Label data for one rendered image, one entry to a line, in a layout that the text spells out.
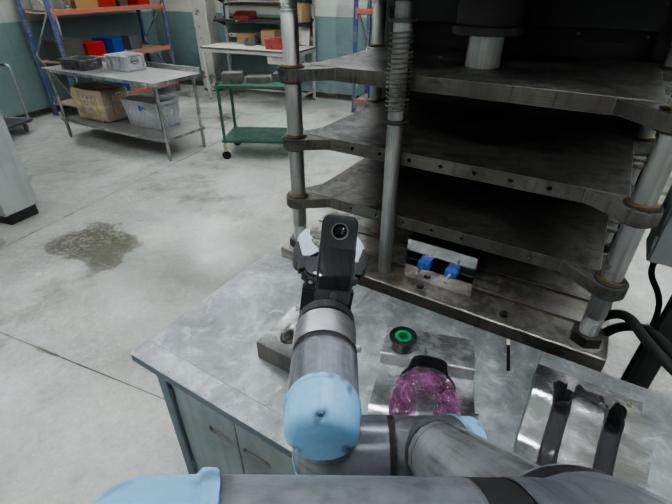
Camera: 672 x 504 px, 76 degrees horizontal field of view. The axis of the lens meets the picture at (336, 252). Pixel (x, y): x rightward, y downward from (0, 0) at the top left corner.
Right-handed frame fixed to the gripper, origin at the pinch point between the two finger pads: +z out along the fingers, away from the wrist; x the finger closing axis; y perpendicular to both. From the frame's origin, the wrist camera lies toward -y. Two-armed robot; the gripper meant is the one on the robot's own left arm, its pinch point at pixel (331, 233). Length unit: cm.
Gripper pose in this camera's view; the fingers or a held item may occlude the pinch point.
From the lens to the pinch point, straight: 68.7
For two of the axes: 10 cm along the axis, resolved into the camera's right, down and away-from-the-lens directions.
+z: 0.1, -5.4, 8.4
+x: 9.9, 1.2, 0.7
